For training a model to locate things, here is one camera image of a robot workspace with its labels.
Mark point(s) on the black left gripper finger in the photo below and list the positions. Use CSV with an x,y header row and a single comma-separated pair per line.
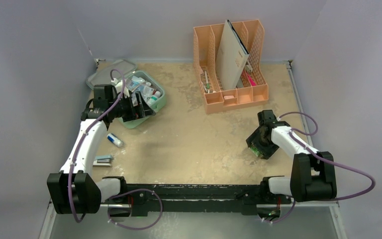
x,y
142,106
144,114

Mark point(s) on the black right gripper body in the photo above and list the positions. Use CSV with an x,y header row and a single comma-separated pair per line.
x,y
260,149

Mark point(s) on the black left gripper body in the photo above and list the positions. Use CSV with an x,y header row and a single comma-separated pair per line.
x,y
127,111

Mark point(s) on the small green box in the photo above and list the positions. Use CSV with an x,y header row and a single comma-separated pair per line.
x,y
257,152

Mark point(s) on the clear bag alcohol pads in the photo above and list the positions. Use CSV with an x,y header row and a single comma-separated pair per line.
x,y
145,91

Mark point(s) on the small white bottle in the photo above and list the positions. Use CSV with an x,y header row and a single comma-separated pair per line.
x,y
153,98

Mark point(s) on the blue wet wipes pack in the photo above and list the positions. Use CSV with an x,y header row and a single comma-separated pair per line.
x,y
134,82

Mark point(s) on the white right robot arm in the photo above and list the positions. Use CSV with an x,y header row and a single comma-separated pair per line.
x,y
312,175

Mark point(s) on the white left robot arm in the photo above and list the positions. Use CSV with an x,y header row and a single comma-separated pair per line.
x,y
72,189

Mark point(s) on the green medicine case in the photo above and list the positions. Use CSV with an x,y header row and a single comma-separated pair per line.
x,y
108,71

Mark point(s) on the small white blue tube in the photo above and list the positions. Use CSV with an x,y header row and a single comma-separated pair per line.
x,y
115,140

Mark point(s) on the peach desk file organizer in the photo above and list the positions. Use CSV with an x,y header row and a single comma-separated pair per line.
x,y
206,41

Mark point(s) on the blue white stapler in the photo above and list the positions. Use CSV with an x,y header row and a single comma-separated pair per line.
x,y
103,161

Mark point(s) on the pink item in organizer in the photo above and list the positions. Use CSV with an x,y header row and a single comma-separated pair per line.
x,y
250,79

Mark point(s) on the beige folder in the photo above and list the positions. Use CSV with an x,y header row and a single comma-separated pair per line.
x,y
232,54

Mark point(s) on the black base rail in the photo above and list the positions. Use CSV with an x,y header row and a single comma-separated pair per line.
x,y
248,200

